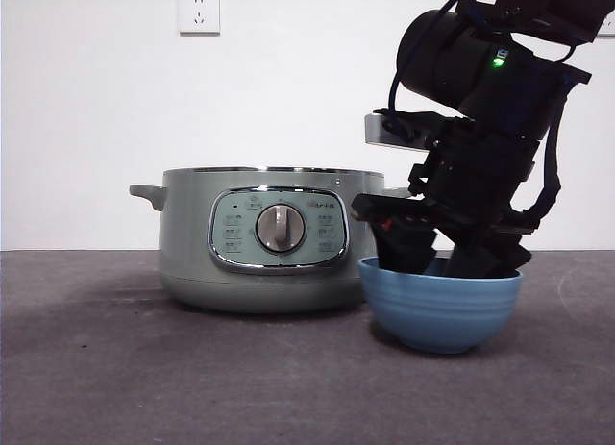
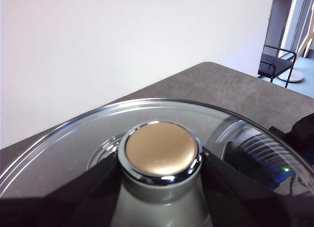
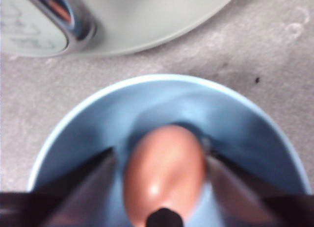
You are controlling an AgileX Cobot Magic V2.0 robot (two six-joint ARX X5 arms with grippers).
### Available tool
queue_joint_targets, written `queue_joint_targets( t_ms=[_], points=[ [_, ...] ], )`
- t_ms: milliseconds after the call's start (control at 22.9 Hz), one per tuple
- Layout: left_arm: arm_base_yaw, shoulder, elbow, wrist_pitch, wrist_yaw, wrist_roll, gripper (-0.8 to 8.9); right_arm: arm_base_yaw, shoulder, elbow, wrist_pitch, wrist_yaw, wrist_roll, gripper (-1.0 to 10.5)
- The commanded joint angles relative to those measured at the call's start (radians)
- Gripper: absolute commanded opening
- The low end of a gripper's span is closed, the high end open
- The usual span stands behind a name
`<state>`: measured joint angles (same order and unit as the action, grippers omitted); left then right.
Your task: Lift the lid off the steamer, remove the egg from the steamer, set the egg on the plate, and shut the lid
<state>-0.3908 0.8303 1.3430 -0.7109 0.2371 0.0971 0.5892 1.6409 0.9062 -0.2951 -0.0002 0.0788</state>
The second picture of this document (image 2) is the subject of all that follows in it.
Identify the beige wooden board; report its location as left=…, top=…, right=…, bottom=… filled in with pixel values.
left=297, top=21, right=314, bottom=59

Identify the white round stand base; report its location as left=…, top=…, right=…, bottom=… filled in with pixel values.
left=277, top=72, right=305, bottom=83

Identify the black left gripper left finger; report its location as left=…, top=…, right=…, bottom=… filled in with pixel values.
left=0, top=151, right=123, bottom=227

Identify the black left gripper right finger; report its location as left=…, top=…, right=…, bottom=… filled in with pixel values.
left=200, top=152, right=314, bottom=227

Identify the glass lid with green knob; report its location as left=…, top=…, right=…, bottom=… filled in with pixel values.
left=0, top=97, right=314, bottom=227

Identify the black metal frame chair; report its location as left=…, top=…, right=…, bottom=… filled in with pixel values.
left=257, top=45, right=296, bottom=88

